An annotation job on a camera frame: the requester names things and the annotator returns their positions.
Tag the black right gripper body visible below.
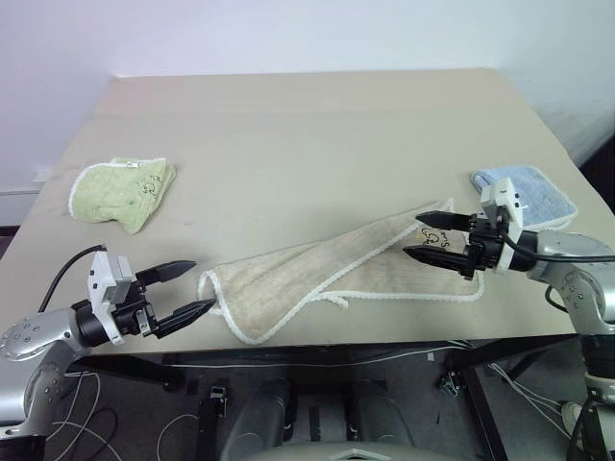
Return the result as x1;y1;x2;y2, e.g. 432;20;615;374
463;210;510;280

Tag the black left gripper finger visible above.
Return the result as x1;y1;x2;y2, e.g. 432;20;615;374
137;259;198;289
153;298;216;338

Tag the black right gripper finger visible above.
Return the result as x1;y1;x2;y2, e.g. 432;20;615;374
402;245;471;279
414;210;473;231

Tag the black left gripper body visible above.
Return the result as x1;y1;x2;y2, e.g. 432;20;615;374
111;276;160;340

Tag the beige towel with white trim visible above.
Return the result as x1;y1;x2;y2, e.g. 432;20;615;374
197;196;485;345

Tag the blue cloth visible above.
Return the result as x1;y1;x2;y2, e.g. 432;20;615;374
469;164;578;231

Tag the green cloth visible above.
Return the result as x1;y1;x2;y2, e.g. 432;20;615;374
68;156;178;236

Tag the dark grey rounded robot leg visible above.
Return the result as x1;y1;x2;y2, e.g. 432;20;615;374
344;377;417;448
218;377;295;452

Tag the grey robot torso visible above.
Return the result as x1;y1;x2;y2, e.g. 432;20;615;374
239;440;433;461

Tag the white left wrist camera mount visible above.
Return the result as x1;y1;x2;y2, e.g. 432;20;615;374
86;249;135;347

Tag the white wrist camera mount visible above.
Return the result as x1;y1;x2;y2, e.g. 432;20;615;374
86;249;135;347
480;177;526;274

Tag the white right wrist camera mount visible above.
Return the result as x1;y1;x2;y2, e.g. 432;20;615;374
480;177;526;274

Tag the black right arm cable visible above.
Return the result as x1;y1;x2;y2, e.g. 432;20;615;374
499;225;615;313

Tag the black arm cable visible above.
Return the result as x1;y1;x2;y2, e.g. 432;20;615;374
499;225;615;313
37;244;107;313

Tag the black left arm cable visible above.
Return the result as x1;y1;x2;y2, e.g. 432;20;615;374
37;244;107;313

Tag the black floor bracket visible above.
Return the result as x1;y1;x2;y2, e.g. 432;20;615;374
195;383;228;461

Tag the long white cable under table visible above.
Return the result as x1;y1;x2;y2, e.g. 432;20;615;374
161;349;455;369

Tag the white looped floor cable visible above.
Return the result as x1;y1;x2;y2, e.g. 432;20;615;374
157;411;203;461

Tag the black table frame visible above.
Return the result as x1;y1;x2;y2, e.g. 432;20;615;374
66;333;587;461

